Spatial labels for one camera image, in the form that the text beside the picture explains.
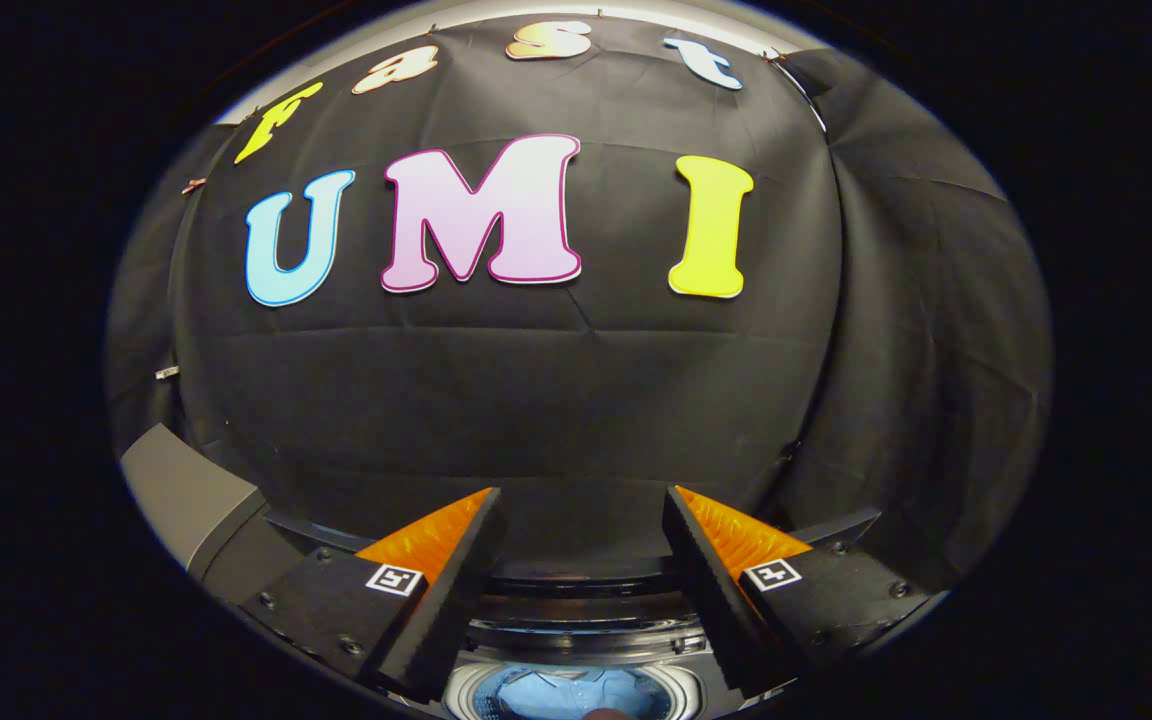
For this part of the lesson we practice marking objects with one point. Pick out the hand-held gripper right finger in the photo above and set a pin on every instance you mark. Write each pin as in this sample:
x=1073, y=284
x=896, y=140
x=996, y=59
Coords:
x=706, y=590

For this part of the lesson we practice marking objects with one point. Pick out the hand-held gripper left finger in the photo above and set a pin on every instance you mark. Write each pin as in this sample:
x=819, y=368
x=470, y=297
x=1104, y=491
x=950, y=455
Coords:
x=456, y=590

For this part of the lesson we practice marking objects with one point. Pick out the washing machine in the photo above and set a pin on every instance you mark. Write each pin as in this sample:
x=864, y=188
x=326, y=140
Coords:
x=586, y=640

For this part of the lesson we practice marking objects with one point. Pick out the light blue polo shirt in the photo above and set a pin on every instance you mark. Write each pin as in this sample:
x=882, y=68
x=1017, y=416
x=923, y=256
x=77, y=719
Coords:
x=556, y=695

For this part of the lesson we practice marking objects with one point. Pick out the black backdrop cloth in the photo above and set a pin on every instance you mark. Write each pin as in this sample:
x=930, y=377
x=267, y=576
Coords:
x=586, y=400

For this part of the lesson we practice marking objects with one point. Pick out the grey cabinet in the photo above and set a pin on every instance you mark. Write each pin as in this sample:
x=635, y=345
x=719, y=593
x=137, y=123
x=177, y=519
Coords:
x=186, y=490

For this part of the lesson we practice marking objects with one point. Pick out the pink cloth clip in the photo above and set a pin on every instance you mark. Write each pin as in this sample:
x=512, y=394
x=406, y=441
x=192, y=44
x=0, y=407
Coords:
x=194, y=185

